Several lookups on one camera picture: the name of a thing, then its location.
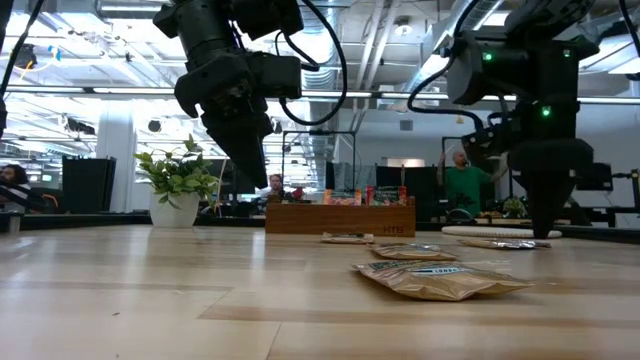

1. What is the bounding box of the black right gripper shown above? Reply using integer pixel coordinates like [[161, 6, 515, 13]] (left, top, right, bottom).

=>
[[506, 138, 595, 240]]

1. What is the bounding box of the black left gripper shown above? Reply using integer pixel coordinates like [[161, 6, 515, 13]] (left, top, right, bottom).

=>
[[173, 49, 275, 190]]

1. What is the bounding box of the gold vanilla cinnamon tea packet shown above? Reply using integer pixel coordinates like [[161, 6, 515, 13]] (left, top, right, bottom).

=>
[[351, 259, 535, 302], [457, 237, 553, 251], [320, 232, 376, 245], [368, 242, 459, 262]]

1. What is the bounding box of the red strawberry tea packet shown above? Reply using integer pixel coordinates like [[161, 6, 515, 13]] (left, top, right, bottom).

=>
[[365, 185, 408, 208]]

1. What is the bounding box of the wooden tea organizer box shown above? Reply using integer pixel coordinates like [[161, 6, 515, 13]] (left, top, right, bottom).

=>
[[264, 195, 417, 238]]

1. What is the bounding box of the small green desk plant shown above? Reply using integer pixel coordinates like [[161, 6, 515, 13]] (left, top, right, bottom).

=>
[[502, 197, 526, 219]]

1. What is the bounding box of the person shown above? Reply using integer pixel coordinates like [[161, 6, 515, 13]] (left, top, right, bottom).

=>
[[436, 149, 511, 219], [262, 173, 291, 201], [0, 163, 49, 214]]

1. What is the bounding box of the black computer monitor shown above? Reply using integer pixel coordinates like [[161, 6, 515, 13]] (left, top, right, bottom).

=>
[[574, 162, 615, 192], [207, 158, 258, 196]]

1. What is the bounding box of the green plant in white pot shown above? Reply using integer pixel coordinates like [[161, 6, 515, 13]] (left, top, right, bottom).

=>
[[133, 133, 221, 230]]

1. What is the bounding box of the linear ceiling light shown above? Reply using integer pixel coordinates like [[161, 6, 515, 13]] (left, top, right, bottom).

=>
[[379, 91, 640, 106], [0, 84, 374, 100]]

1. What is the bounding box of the black room divider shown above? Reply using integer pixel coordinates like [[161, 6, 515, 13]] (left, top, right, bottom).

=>
[[374, 164, 444, 206]]

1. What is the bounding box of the black cabinet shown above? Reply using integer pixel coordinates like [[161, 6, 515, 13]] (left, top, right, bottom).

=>
[[62, 156, 117, 215]]

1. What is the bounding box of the dark ceiling fixture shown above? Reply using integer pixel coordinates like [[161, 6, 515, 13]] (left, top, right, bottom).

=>
[[64, 117, 96, 136]]

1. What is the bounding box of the black ceiling-hung device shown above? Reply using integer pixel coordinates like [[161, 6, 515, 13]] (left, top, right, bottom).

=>
[[14, 43, 39, 71]]

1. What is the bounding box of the black metal gantry frame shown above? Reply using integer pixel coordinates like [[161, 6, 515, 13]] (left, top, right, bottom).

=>
[[281, 129, 358, 201]]

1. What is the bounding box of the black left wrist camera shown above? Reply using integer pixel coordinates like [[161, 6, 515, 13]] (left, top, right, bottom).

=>
[[244, 51, 304, 100]]

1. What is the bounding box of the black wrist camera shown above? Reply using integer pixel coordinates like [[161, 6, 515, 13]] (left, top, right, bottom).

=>
[[460, 124, 509, 160], [244, 51, 304, 100]]

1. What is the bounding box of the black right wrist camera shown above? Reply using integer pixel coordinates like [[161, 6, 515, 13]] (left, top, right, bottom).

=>
[[460, 124, 509, 160]]

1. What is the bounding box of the silver spiral ceiling duct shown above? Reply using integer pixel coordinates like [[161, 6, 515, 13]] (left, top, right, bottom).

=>
[[297, 0, 347, 166]]

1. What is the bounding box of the black right camera cable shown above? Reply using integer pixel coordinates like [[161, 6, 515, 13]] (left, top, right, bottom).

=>
[[406, 0, 489, 132]]

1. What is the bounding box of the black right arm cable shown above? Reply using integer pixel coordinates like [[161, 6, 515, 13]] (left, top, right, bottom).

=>
[[618, 0, 640, 57]]

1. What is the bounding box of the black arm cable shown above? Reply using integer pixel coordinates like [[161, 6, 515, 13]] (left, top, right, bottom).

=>
[[0, 0, 47, 97], [618, 0, 640, 57]]

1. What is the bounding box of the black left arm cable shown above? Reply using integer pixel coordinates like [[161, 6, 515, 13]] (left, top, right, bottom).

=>
[[0, 0, 47, 97]]

